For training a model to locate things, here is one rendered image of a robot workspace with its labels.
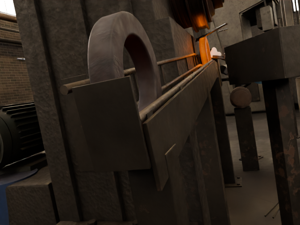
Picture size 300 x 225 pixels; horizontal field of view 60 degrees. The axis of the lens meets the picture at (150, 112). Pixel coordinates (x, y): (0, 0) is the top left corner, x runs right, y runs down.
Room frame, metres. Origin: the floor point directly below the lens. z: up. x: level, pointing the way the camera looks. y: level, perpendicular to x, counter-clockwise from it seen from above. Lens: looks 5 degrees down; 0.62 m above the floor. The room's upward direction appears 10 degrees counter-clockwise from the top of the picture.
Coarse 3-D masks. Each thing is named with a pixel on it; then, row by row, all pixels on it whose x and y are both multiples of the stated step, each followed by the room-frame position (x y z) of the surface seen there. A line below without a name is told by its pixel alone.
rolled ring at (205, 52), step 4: (200, 40) 1.35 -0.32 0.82; (204, 40) 1.34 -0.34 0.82; (200, 44) 1.34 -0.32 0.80; (204, 44) 1.33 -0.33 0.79; (200, 48) 1.33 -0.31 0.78; (204, 48) 1.32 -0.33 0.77; (208, 48) 1.44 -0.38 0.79; (200, 52) 1.32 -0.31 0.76; (204, 52) 1.32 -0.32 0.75; (208, 52) 1.45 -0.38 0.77; (200, 56) 1.33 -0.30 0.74; (204, 56) 1.32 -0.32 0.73; (208, 56) 1.46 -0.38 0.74; (204, 60) 1.33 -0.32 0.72; (208, 60) 1.35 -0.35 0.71; (204, 68) 1.36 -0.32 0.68
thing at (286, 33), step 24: (240, 48) 0.86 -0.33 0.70; (264, 48) 0.75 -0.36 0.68; (288, 48) 0.70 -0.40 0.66; (240, 72) 0.88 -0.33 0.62; (264, 72) 0.77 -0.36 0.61; (288, 72) 0.70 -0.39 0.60; (264, 96) 0.89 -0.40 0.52; (288, 96) 0.85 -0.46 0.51; (288, 120) 0.84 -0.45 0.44; (288, 144) 0.84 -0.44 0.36; (288, 168) 0.84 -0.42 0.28; (288, 192) 0.84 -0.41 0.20; (288, 216) 0.85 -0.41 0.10
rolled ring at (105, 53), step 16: (112, 16) 0.33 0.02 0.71; (128, 16) 0.36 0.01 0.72; (96, 32) 0.32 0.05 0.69; (112, 32) 0.31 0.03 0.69; (128, 32) 0.35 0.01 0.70; (144, 32) 0.42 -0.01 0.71; (96, 48) 0.30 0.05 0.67; (112, 48) 0.30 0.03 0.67; (128, 48) 0.42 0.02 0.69; (144, 48) 0.41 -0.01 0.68; (96, 64) 0.30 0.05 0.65; (112, 64) 0.29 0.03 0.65; (144, 64) 0.43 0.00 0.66; (96, 80) 0.30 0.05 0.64; (144, 80) 0.44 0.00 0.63; (160, 80) 0.46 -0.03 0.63; (144, 96) 0.43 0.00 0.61
